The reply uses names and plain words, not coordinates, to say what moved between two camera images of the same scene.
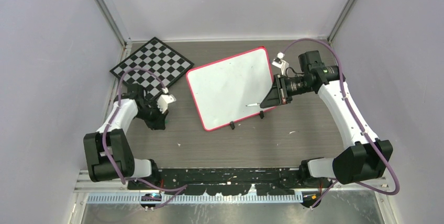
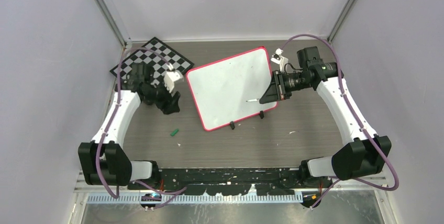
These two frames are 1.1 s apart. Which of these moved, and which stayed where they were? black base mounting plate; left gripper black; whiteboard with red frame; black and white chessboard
Moved: left gripper black
Stayed: black and white chessboard; whiteboard with red frame; black base mounting plate
